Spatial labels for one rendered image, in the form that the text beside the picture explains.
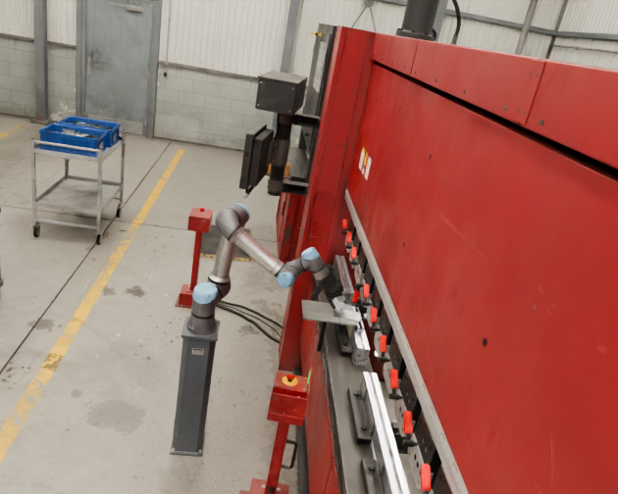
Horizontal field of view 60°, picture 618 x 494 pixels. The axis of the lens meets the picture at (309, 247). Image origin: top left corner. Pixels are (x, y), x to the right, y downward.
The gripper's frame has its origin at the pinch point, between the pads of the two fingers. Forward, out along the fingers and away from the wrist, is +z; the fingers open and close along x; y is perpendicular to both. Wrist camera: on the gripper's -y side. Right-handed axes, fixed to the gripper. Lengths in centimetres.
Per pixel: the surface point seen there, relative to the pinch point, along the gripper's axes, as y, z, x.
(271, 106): 1, -101, 91
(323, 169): 12, -54, 82
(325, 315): -5.5, -3.4, -5.4
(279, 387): -30.5, 5.4, -38.4
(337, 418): -3, 15, -62
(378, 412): 13, 16, -65
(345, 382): -2.1, 15.8, -38.2
